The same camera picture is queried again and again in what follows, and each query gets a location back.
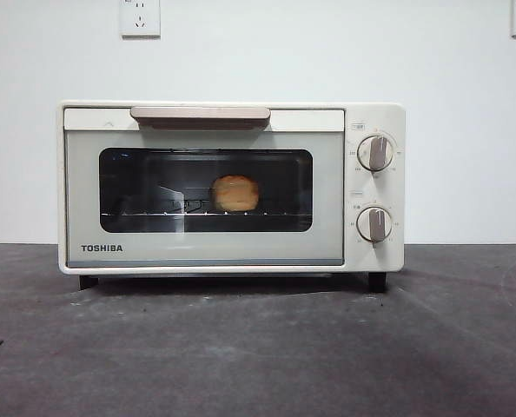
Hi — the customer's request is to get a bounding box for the orange-brown bread loaf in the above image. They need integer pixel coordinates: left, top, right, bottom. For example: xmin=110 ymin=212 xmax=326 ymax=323
xmin=211 ymin=174 xmax=261 ymax=213

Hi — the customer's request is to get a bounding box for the oven door with beige handle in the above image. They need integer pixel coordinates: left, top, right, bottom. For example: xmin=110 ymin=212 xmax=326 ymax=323
xmin=63 ymin=106 xmax=345 ymax=267

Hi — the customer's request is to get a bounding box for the small-dial oven knob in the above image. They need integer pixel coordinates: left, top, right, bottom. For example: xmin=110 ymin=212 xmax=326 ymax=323
xmin=355 ymin=207 xmax=393 ymax=243

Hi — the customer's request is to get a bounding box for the large-dial oven knob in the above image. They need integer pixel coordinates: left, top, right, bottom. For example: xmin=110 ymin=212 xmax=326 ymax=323
xmin=356 ymin=135 xmax=394 ymax=172

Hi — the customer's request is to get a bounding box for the cream Toshiba toaster oven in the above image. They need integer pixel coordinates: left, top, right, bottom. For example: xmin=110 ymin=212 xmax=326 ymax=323
xmin=57 ymin=101 xmax=407 ymax=292

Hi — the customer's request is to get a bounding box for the metal wire oven rack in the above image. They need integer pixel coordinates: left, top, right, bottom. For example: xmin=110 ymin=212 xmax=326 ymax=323
xmin=101 ymin=209 xmax=288 ymax=217

